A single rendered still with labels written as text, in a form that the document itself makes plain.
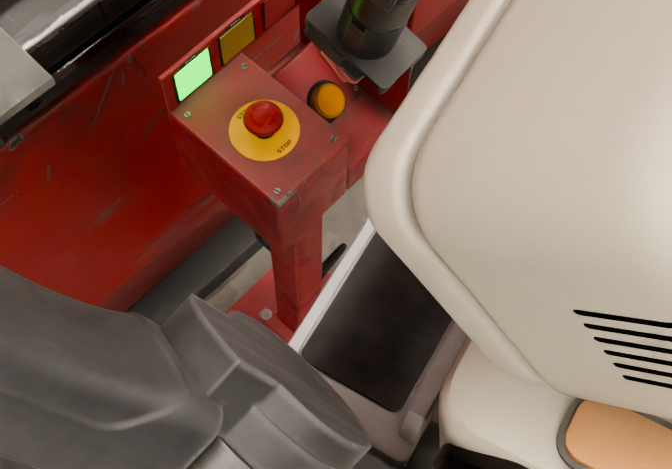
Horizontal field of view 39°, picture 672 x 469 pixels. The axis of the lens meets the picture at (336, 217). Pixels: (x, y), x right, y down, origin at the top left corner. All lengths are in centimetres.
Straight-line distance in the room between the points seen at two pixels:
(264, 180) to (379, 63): 17
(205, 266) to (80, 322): 140
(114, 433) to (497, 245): 14
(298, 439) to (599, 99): 16
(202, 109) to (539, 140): 71
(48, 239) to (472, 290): 90
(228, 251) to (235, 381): 140
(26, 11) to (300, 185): 31
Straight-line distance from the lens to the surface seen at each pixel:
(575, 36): 34
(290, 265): 133
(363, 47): 88
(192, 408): 32
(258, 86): 101
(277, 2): 103
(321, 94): 106
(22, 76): 78
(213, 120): 99
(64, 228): 122
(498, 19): 39
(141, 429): 31
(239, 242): 173
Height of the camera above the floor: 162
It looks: 64 degrees down
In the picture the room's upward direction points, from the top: 2 degrees clockwise
